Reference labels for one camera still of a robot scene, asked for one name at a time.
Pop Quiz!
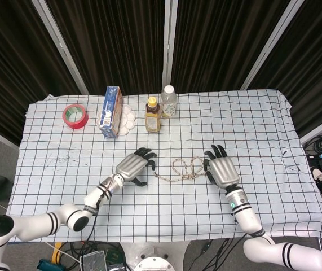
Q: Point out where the black floor cable bundle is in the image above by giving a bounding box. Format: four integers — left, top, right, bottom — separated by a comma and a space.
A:
55, 241, 130, 271

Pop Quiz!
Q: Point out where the white black-grid tablecloth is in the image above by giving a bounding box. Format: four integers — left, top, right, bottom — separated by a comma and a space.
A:
1, 89, 322, 243

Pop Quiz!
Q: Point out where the yellow-cap tea bottle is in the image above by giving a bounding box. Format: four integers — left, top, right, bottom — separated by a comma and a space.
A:
144, 97, 161, 133

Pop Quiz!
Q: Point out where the white partition frame post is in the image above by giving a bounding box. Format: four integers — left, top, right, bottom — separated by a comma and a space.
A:
239, 0, 305, 91
32, 0, 90, 95
162, 0, 178, 94

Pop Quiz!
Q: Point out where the red tape roll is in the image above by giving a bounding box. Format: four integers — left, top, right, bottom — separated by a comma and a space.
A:
62, 103, 89, 130

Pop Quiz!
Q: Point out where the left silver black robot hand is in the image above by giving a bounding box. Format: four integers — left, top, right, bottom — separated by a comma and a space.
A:
114, 147, 158, 187

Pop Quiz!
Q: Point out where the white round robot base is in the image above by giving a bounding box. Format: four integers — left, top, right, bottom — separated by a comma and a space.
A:
121, 241, 191, 271

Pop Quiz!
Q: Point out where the white flower-shaped palette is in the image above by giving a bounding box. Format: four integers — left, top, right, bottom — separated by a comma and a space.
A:
96, 103, 137, 136

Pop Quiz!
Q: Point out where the white sneaker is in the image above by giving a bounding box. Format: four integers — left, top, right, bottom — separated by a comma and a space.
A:
310, 166, 322, 187

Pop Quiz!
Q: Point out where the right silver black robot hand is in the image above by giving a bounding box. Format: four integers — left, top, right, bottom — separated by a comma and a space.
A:
202, 144, 240, 189

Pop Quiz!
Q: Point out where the teal plastic tool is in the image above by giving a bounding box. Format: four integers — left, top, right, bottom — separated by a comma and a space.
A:
36, 259, 55, 271

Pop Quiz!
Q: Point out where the silver tablet device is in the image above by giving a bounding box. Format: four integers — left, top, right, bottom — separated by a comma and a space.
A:
79, 250, 108, 271

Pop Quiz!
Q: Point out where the clear white-cap water bottle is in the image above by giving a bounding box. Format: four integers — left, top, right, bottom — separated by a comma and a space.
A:
160, 84, 178, 119

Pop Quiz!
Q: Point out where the blue cookie box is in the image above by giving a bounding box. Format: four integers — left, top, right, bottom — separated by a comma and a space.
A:
98, 85, 123, 139

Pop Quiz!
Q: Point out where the beige braided rope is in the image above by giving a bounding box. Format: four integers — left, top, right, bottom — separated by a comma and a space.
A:
153, 156, 208, 183

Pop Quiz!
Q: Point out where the black pleated curtain panel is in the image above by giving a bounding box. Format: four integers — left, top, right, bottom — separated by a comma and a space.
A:
0, 0, 76, 146
171, 0, 294, 94
45, 0, 167, 95
249, 0, 322, 139

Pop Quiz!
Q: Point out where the black cable with inline plug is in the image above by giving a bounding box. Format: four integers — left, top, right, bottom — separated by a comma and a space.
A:
187, 238, 236, 271

